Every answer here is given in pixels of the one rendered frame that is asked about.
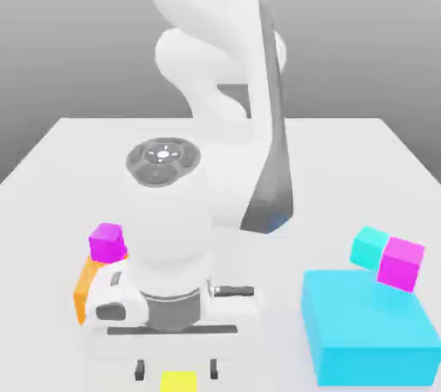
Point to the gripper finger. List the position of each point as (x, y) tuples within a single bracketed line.
[(139, 369), (213, 368)]

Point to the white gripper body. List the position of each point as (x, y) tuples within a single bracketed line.
[(172, 345)]

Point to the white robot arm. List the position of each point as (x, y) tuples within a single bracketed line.
[(172, 226)]

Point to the small yellow cube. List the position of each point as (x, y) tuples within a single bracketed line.
[(178, 382)]

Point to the small magenta cube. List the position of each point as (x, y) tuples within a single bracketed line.
[(107, 243), (399, 266)]

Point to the small teal cube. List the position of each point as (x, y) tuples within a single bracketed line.
[(367, 247)]

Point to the large orange box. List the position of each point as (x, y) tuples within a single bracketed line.
[(82, 285)]

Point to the large cyan box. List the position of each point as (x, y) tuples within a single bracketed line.
[(368, 330)]

